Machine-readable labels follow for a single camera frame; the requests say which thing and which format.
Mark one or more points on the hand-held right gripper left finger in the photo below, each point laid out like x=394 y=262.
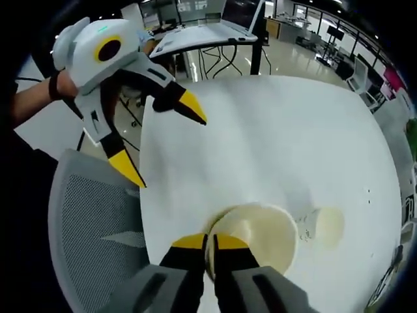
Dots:
x=176 y=287

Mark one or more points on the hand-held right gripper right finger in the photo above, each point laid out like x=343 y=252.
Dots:
x=254 y=290

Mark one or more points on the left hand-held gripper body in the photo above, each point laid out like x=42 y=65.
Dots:
x=88 y=62

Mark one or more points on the white printed paper cup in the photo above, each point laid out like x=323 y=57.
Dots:
x=330 y=225
x=260 y=241

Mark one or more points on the person's left hand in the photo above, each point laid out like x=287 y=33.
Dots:
x=67 y=84

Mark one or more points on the small black rounded object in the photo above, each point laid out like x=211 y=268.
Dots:
x=160 y=105

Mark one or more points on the silver laptop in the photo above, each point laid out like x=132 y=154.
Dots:
x=208 y=31

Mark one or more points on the grey mesh office chair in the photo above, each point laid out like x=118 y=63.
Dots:
x=94 y=234

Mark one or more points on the black-legged standing desk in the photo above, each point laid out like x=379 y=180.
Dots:
x=255 y=58

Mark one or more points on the yellow cabinet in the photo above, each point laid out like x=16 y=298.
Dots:
x=277 y=29

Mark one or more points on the black monitor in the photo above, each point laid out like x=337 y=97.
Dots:
x=335 y=34

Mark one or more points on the white mesh-back chair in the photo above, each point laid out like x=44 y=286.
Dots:
x=358 y=76

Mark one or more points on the magenta display screen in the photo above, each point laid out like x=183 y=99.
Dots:
x=395 y=80

